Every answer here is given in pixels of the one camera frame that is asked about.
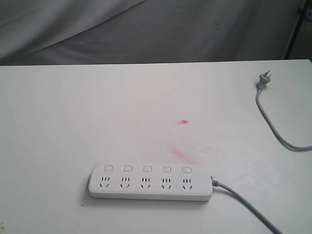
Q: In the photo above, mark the white five-outlet power strip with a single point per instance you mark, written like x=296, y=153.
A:
x=185, y=182

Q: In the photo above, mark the grey backdrop cloth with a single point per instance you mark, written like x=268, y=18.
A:
x=62, y=32

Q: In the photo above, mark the black tripod stand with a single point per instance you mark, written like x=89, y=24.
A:
x=300, y=15

